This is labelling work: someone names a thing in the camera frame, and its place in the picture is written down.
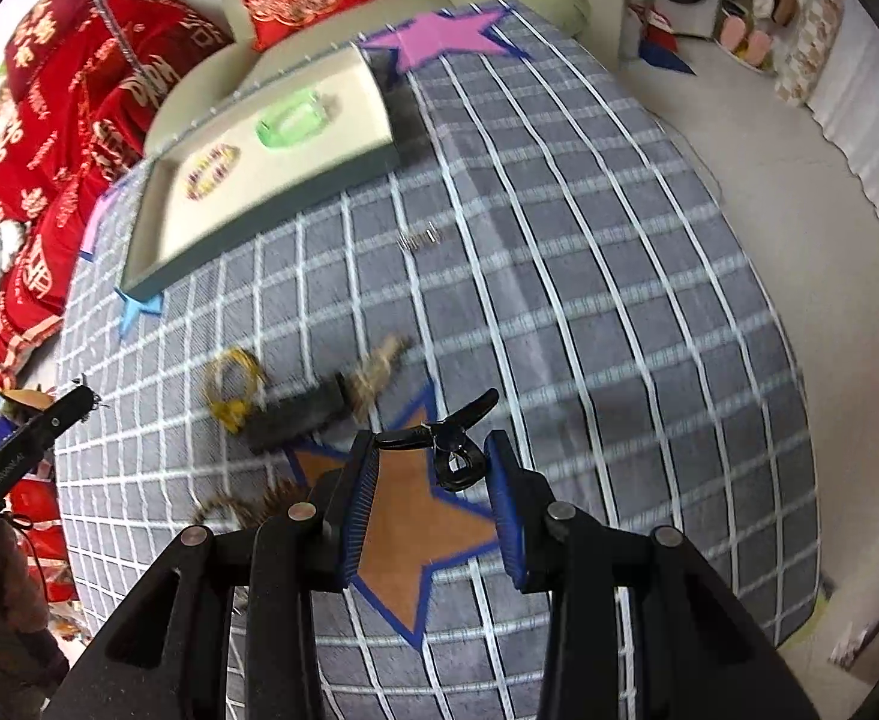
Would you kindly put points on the brown slipper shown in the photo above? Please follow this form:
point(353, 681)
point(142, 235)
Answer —
point(784, 7)

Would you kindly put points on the light green sofa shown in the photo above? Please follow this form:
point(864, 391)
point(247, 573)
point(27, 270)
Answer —
point(207, 82)

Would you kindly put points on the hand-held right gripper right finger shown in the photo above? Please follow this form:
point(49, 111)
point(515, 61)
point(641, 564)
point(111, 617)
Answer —
point(503, 517)

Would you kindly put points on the red dustpan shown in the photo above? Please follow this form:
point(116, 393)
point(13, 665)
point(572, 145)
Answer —
point(653, 21)

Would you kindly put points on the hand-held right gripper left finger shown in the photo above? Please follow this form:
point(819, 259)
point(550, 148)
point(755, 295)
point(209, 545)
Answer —
point(355, 517)

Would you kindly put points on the large pink star patch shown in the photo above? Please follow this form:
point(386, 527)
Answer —
point(439, 37)

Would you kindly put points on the grey checked tablecloth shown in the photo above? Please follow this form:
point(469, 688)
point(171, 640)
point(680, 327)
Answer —
point(597, 277)

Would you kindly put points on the person's left forearm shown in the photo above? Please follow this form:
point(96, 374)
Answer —
point(4, 615)

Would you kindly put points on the beige woven hair clip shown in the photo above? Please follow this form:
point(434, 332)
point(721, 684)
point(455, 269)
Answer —
point(379, 371)

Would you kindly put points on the silver hair pin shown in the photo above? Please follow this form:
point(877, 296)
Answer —
point(418, 238)

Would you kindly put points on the silver tinsel garland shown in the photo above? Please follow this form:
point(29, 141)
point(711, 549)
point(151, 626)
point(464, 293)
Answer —
point(109, 15)

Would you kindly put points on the small blue star patch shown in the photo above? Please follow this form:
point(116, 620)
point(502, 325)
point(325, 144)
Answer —
point(133, 307)

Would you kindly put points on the pile of colourful packages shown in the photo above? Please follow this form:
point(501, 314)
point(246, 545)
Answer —
point(34, 499)

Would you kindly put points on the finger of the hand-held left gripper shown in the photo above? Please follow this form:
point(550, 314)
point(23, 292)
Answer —
point(53, 420)

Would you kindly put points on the small pink star patch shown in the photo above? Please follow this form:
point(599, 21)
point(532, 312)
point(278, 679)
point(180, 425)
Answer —
point(94, 232)

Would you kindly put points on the green translucent bangle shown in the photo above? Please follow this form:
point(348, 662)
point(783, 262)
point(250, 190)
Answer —
point(289, 124)

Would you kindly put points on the black claw hair clip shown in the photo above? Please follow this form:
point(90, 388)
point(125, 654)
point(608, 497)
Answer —
point(450, 457)

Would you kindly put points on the pink slipper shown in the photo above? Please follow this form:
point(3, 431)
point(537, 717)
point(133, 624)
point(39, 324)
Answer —
point(758, 49)
point(733, 34)

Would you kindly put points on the red printed bedding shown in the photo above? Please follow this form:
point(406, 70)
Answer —
point(72, 105)

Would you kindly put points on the white shallow tray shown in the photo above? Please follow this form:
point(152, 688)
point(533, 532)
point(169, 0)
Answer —
point(289, 172)

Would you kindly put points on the black snap hair clip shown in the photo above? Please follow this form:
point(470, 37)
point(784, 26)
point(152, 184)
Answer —
point(297, 416)

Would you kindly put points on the orange star patch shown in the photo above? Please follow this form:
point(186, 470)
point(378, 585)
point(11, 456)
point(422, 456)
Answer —
point(417, 532)

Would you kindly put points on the beige floral mat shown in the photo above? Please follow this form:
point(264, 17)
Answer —
point(810, 45)

